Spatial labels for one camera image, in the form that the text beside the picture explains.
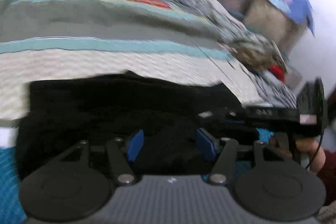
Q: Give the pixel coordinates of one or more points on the olive crumpled clothes pile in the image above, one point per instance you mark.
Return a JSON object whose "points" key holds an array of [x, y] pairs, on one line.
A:
{"points": [[257, 53]]}

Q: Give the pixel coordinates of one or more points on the red cloth item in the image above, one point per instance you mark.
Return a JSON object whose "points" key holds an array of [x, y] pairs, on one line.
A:
{"points": [[278, 72]]}

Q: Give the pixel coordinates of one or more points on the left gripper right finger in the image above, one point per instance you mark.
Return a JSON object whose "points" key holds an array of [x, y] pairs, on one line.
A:
{"points": [[223, 151]]}

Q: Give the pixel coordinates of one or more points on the person's right hand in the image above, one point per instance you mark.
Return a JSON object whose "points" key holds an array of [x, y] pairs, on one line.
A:
{"points": [[308, 146]]}

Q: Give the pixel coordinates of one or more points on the patterned teal beige bedspread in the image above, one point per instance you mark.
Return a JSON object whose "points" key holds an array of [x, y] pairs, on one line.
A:
{"points": [[68, 58]]}

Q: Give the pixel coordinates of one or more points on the black white patterned sheet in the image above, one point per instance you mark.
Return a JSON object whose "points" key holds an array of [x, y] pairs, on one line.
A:
{"points": [[269, 88]]}

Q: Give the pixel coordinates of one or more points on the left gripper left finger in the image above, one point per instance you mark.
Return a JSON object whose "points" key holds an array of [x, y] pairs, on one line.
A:
{"points": [[120, 153]]}

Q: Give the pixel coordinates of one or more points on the black pants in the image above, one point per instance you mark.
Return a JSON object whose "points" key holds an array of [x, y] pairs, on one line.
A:
{"points": [[98, 109]]}

